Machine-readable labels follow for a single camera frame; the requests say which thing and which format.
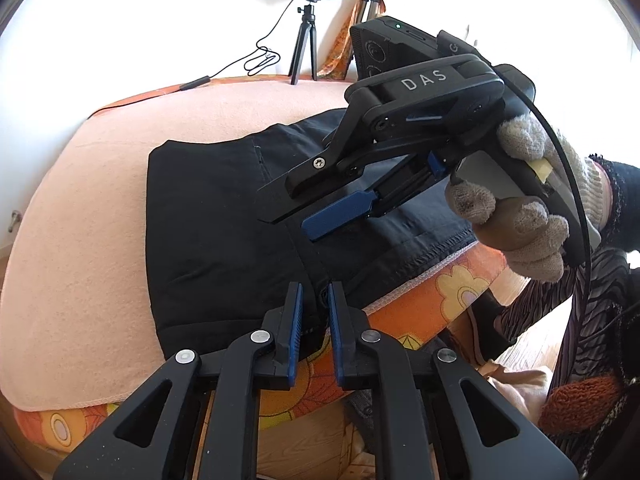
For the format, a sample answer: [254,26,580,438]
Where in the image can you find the black ring light cable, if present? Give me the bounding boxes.
[180,0,302,92]

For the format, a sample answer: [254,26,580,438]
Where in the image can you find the black pants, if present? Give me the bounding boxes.
[146,107,481,362]

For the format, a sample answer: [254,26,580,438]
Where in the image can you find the beige cloth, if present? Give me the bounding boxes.
[479,359,552,427]

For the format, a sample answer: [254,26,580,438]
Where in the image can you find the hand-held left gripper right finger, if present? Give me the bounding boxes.
[327,281,581,480]

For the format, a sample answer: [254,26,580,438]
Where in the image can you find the pink blanket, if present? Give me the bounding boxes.
[0,80,506,412]

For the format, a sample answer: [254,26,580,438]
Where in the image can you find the person's striped dark clothing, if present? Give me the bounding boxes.
[492,245,640,480]

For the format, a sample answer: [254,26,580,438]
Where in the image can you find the rust orange fuzzy cloth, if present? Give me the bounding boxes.
[540,374,627,436]

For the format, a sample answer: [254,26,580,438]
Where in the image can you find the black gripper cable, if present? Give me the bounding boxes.
[500,67,599,401]

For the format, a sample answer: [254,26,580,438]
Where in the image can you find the orange patterned scarf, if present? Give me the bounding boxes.
[320,0,389,81]

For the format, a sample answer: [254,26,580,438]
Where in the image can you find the folded black tripod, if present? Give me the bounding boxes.
[357,0,382,29]

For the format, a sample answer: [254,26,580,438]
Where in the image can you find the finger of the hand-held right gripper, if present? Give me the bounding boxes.
[256,144,402,226]
[301,159,442,241]

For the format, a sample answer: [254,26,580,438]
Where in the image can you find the person's right forearm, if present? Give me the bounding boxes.
[590,155,640,257]

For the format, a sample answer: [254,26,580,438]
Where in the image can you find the small black tripod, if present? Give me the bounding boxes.
[290,0,321,86]

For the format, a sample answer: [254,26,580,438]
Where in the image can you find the person's right hand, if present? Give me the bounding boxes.
[445,112,617,282]

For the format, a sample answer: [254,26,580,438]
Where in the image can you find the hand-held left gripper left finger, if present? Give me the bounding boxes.
[52,281,305,480]

